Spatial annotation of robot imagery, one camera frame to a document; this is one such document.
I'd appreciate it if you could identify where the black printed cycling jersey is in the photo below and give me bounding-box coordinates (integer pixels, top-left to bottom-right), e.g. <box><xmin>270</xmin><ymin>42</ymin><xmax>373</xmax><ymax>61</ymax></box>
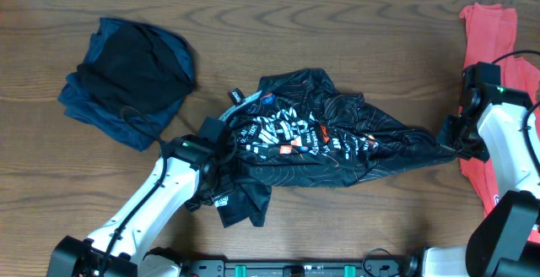
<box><xmin>185</xmin><ymin>68</ymin><xmax>455</xmax><ymax>227</ymax></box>

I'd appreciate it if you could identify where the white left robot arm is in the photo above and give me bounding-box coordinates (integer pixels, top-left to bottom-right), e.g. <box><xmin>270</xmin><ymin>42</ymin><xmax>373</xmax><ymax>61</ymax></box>
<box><xmin>46</xmin><ymin>135</ymin><xmax>232</xmax><ymax>277</ymax></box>

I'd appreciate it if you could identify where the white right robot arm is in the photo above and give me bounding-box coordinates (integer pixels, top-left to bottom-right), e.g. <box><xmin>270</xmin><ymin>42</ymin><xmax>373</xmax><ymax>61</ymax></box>
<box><xmin>418</xmin><ymin>62</ymin><xmax>539</xmax><ymax>277</ymax></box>

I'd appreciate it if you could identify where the navy blue folded garment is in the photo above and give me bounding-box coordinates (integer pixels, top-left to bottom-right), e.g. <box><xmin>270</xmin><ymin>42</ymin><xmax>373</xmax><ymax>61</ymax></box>
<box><xmin>58</xmin><ymin>18</ymin><xmax>196</xmax><ymax>151</ymax></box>

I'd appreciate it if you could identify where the red folded garment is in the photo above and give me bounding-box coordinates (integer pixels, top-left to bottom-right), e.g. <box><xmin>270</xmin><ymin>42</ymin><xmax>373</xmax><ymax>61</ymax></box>
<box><xmin>459</xmin><ymin>3</ymin><xmax>539</xmax><ymax>215</ymax></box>

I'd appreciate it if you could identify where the black folded garment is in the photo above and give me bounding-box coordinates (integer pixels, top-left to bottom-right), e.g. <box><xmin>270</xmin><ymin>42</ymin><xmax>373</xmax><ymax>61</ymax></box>
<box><xmin>77</xmin><ymin>23</ymin><xmax>194</xmax><ymax>114</ymax></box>

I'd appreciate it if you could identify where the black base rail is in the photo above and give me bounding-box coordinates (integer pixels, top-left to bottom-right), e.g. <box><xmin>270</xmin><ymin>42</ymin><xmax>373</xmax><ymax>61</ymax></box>
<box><xmin>143</xmin><ymin>247</ymin><xmax>423</xmax><ymax>277</ymax></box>

